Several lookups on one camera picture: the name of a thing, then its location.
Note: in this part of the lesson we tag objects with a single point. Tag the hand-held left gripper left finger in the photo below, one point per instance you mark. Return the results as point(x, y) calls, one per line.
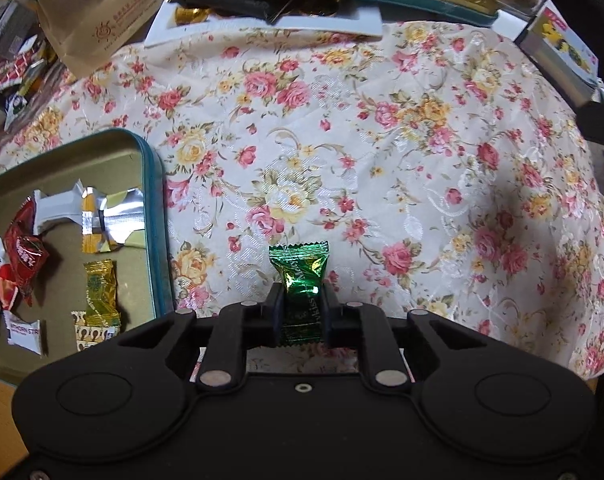
point(277, 310)

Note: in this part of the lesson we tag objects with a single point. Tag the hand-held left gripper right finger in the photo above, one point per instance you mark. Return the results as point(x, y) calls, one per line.
point(327, 310)

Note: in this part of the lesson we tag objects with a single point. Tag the green foil candy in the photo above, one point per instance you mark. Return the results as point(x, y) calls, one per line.
point(302, 280)

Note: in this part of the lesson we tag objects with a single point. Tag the yellow gold candy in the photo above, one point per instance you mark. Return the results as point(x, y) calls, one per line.
point(101, 290)

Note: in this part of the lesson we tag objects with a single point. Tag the brown patterned white packet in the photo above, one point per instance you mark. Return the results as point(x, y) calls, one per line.
point(94, 335)

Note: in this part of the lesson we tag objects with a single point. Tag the silver yellow snack packet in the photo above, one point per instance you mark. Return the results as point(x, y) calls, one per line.
point(112, 220)

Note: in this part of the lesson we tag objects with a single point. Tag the gold metal tray teal rim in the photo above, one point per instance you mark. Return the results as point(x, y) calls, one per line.
point(64, 275)

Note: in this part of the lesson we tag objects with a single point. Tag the red candy packet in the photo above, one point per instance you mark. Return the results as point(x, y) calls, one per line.
point(24, 252)

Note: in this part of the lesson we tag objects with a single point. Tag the book with yellow picture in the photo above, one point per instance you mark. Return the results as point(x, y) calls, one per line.
point(556, 47)

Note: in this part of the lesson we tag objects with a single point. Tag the floral tablecloth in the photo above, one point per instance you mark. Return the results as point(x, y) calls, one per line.
point(381, 160)

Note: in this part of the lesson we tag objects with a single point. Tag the white rectangular tray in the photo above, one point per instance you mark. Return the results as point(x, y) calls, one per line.
point(332, 25)

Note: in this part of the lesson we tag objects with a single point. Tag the gold foil chocolate coin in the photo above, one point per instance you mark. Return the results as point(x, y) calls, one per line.
point(189, 16)

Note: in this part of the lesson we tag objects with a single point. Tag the black snack packet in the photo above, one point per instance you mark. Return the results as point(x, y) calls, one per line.
point(222, 2)

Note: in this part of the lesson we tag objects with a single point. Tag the dark blue white packet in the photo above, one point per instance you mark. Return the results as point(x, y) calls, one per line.
point(19, 105)

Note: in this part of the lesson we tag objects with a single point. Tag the brown paper bag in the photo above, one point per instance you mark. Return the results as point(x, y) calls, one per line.
point(102, 30)

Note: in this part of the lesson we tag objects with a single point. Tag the red lattice patterned packet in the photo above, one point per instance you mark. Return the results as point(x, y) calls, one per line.
point(7, 72)

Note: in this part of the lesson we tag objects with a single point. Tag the grey cardboard box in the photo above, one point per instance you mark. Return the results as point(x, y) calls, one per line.
point(7, 25)

